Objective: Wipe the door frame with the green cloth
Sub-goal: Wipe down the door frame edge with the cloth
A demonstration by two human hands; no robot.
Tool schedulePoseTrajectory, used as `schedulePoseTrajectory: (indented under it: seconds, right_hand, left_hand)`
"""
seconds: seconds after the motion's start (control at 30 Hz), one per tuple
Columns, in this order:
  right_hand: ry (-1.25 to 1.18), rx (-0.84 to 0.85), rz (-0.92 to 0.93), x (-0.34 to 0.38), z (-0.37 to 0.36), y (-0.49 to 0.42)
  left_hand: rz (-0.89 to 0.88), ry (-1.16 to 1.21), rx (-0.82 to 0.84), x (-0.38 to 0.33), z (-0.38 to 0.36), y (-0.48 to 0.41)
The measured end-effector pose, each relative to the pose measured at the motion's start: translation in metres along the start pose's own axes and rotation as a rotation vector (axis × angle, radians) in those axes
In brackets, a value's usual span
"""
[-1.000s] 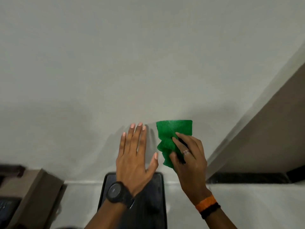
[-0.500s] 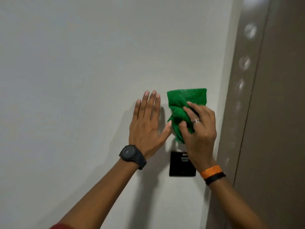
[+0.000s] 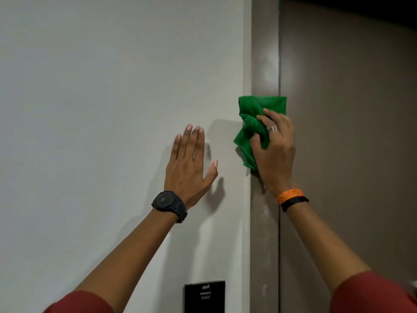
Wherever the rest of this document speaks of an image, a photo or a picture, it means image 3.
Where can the black wristwatch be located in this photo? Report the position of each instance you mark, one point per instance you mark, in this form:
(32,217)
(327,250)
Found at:
(168,203)

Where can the brown door frame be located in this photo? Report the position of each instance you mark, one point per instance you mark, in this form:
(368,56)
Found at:
(264,55)

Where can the person's right forearm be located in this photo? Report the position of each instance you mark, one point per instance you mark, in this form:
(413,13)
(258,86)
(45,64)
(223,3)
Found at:
(325,247)

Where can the black wall switch panel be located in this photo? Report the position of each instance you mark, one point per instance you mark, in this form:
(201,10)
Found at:
(204,298)

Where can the person's left thumb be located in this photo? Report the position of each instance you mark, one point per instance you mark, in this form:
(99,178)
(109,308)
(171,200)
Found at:
(211,172)

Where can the red right sleeve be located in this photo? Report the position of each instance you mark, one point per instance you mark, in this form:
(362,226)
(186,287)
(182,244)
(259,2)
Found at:
(371,295)

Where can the brown door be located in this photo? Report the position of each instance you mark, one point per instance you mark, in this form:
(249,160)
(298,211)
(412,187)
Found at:
(348,110)

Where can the person's right hand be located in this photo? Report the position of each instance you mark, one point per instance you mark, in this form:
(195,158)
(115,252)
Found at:
(277,156)

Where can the person's right thumb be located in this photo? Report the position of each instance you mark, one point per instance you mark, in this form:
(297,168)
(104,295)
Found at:
(256,145)

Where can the black wristband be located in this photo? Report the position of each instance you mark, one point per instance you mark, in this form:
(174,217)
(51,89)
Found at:
(294,202)

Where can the green cleaning cloth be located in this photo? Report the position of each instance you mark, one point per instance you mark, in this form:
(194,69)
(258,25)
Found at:
(252,122)

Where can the person's left middle finger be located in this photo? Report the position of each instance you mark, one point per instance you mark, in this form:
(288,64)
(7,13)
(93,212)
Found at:
(193,141)

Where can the person's left forearm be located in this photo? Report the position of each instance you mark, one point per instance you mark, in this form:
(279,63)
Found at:
(130,260)

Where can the red left sleeve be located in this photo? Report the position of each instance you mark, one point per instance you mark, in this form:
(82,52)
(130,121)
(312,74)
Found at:
(79,303)

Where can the person's right middle finger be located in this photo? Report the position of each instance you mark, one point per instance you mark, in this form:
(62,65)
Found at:
(277,116)

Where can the person's left little finger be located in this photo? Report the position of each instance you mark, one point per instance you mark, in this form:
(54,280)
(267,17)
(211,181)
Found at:
(175,148)

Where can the orange wristband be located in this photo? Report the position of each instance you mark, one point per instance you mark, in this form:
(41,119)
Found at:
(290,194)

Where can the person's left hand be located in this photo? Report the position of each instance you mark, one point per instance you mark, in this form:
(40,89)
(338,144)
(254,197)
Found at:
(185,172)

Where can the red sleeve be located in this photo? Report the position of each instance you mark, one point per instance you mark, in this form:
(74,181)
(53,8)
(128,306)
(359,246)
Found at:
(79,303)
(371,295)

